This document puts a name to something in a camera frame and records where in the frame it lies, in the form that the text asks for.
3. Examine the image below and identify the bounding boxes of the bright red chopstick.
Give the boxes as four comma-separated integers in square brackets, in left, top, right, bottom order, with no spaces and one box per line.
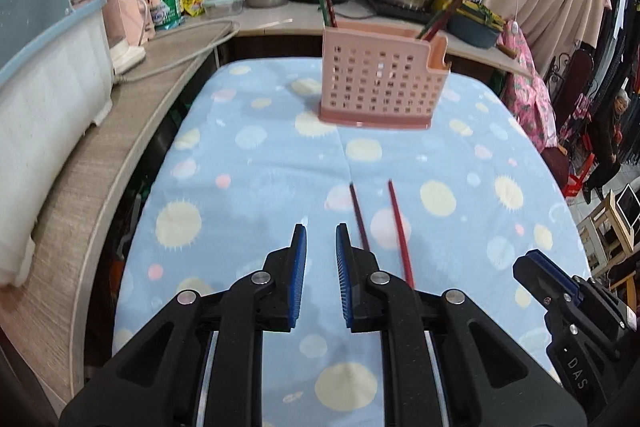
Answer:
[387,179,416,288]
[419,0,460,41]

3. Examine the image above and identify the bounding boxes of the pink perforated utensil basket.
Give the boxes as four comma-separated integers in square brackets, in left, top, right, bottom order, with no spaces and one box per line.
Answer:
[318,26,451,129]

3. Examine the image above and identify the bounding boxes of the white power cord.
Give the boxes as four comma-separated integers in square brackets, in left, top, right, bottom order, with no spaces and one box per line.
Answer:
[112,0,242,86]

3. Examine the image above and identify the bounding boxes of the wooden stool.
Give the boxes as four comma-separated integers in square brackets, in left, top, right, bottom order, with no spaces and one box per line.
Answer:
[575,188,640,279]

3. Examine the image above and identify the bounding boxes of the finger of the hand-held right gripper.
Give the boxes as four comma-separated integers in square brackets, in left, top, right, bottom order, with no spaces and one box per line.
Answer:
[565,274,639,334]
[513,249,572,308]

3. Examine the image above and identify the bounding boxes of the white storage bin blue lid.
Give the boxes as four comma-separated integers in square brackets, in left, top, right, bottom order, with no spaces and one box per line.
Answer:
[0,0,114,289]

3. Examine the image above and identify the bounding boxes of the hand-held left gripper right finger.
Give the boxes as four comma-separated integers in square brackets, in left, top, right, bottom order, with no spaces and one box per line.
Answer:
[335,222,586,427]

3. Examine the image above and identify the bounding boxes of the hanging clothes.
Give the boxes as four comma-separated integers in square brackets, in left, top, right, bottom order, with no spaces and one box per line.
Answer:
[602,0,640,108]

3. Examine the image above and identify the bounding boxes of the blue spotted tablecloth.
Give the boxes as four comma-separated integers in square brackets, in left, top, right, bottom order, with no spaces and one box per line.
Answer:
[112,59,593,427]

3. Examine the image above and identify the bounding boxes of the green white can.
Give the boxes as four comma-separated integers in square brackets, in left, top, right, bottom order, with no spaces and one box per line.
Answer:
[151,0,184,31]

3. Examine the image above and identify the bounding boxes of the dark ornate metal chair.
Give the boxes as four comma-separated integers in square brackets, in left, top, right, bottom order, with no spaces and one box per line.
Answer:
[547,42,598,158]

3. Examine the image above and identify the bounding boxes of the pink kitchen appliance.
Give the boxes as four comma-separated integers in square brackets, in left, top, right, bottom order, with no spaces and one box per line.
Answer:
[100,0,157,48]

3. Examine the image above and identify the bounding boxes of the curved wooden counter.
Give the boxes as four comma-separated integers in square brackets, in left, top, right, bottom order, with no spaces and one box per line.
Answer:
[0,0,533,408]

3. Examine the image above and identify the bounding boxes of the red plastic stool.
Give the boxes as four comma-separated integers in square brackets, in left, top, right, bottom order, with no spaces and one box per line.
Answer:
[562,154,596,208]

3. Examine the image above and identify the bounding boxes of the clear lidded food container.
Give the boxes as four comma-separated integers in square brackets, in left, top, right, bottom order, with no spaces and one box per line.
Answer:
[201,0,247,19]

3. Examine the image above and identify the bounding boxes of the black induction cooker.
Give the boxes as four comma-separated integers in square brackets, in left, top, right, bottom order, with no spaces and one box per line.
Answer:
[362,0,452,22]

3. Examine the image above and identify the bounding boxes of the pink floral cloth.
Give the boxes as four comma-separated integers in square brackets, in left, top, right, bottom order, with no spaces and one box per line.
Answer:
[500,21,559,154]

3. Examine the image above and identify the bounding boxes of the dark blue basin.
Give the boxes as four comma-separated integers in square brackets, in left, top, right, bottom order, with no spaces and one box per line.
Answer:
[446,1,502,50]

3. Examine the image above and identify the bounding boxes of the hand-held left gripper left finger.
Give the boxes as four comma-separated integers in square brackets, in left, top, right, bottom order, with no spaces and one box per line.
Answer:
[60,223,307,427]

